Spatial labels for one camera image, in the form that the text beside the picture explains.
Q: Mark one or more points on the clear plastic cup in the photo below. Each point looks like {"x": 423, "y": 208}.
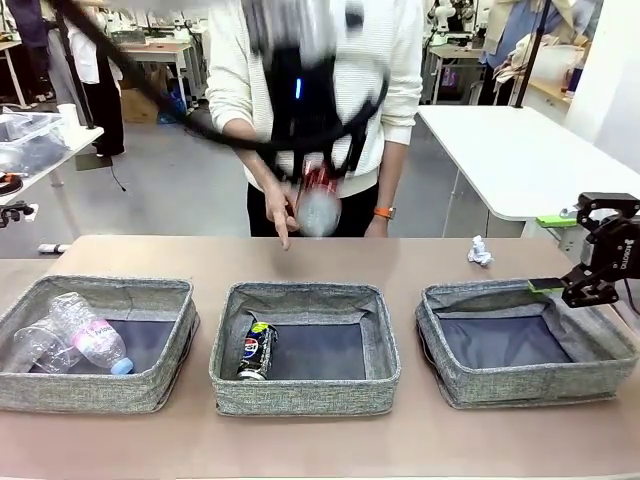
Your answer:
{"x": 40, "y": 347}

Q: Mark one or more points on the black tripod stand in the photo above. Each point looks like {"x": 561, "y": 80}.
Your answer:
{"x": 75, "y": 65}

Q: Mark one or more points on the white fabric pile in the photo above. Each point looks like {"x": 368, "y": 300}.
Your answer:
{"x": 550, "y": 60}

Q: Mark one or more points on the white marker pen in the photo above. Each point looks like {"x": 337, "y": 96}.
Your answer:
{"x": 54, "y": 247}

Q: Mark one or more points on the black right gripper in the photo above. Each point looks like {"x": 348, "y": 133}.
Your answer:
{"x": 617, "y": 250}

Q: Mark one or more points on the crumpled white paper ball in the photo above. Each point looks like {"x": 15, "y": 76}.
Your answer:
{"x": 479, "y": 252}

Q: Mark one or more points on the white paper cup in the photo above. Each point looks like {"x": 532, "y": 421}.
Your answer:
{"x": 68, "y": 117}

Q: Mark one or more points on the clear plastic storage box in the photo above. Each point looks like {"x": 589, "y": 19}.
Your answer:
{"x": 30, "y": 135}

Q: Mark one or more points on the black clamp tool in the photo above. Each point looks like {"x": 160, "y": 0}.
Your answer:
{"x": 15, "y": 212}

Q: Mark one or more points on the black vertical pole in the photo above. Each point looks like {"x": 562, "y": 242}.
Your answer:
{"x": 531, "y": 50}

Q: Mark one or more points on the crushed red soda can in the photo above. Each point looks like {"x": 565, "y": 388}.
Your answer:
{"x": 320, "y": 200}

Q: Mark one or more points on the orange wrist watch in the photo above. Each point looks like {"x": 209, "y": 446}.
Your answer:
{"x": 385, "y": 212}

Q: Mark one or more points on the person in white sweater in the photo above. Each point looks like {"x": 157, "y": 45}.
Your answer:
{"x": 230, "y": 60}

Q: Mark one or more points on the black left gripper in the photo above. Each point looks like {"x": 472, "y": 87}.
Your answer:
{"x": 300, "y": 90}

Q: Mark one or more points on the person's right hand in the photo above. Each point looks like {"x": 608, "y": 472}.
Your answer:
{"x": 277, "y": 210}

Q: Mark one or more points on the figure in dark clothes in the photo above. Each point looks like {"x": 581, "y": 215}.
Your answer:
{"x": 30, "y": 30}

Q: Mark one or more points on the person's left hand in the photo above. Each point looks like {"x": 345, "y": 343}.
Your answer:
{"x": 377, "y": 227}

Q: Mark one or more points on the metal workbench with equipment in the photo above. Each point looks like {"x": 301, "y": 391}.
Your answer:
{"x": 450, "y": 65}

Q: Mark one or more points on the grey fabric basket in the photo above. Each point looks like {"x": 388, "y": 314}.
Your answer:
{"x": 100, "y": 395}
{"x": 300, "y": 395}
{"x": 525, "y": 385}

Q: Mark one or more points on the workbench with wooden top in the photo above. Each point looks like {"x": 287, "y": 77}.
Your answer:
{"x": 160, "y": 50}

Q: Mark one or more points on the brown cardboard box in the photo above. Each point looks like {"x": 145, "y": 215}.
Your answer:
{"x": 137, "y": 105}

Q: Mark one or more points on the clear bottle with pink label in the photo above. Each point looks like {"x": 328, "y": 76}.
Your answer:
{"x": 95, "y": 335}

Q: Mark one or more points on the white side table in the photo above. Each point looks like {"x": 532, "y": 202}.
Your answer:
{"x": 50, "y": 160}

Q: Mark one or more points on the person in white coat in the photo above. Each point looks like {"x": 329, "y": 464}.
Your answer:
{"x": 97, "y": 75}

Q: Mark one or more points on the orange and black roll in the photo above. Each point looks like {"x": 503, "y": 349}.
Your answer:
{"x": 9, "y": 182}

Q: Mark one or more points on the person's left forearm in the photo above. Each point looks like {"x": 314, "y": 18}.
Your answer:
{"x": 395, "y": 175}

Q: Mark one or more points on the black Pepsi can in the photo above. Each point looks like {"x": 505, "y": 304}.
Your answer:
{"x": 257, "y": 350}

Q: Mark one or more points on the person's right forearm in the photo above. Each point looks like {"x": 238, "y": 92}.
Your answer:
{"x": 240, "y": 135}

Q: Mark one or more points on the large white table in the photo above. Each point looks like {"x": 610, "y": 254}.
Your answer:
{"x": 500, "y": 150}

